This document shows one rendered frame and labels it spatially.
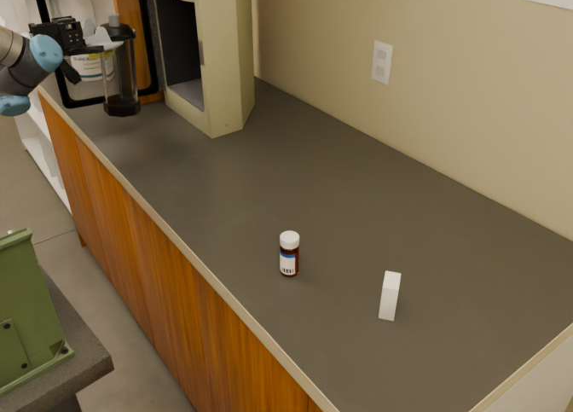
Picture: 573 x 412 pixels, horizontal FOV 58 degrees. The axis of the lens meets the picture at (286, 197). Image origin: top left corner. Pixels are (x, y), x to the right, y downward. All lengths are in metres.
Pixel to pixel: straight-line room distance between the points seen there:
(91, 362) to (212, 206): 0.49
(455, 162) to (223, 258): 0.69
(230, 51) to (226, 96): 0.13
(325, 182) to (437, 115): 0.35
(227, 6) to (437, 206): 0.77
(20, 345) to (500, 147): 1.10
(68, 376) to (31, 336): 0.09
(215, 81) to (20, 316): 0.88
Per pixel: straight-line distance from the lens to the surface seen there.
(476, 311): 1.06
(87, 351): 1.00
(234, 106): 1.59
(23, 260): 0.85
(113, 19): 1.50
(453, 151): 1.46
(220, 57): 1.52
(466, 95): 1.39
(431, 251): 1.17
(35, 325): 0.93
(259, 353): 1.12
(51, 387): 0.97
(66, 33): 1.45
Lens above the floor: 1.66
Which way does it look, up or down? 34 degrees down
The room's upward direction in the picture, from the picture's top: straight up
